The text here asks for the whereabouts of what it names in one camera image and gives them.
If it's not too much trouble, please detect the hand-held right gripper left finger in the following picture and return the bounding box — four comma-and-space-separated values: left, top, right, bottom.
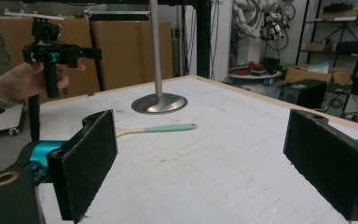
47, 109, 118, 224

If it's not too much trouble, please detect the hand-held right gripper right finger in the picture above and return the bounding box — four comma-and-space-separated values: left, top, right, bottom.
282, 108, 358, 222

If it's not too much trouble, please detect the wooden spatula with green handle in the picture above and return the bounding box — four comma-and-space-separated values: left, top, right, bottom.
115, 122, 199, 137

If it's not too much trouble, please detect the black table leg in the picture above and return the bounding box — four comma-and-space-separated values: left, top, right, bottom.
27, 93, 42, 142

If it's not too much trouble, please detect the black box case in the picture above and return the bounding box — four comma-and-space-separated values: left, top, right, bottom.
279, 77, 328, 110

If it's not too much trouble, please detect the white board on wheels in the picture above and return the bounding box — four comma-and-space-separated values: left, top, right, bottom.
0, 103, 26, 136

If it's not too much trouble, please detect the metal stand with round base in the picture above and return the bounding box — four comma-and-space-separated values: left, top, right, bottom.
131, 0, 188, 115

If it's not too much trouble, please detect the open cardboard box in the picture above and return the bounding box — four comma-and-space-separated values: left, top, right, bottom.
283, 62, 352, 86

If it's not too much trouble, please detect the round white table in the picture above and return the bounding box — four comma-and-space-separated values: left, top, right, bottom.
227, 69, 283, 80

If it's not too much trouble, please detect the black metal shelf rack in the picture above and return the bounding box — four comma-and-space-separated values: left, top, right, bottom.
296, 0, 358, 99

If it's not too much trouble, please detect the red tool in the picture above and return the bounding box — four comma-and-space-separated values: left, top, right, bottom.
247, 61, 266, 71

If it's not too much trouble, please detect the white robot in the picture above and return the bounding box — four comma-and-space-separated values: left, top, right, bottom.
231, 0, 296, 51

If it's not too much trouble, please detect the black metal frame post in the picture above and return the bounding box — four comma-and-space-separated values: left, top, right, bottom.
195, 0, 213, 79

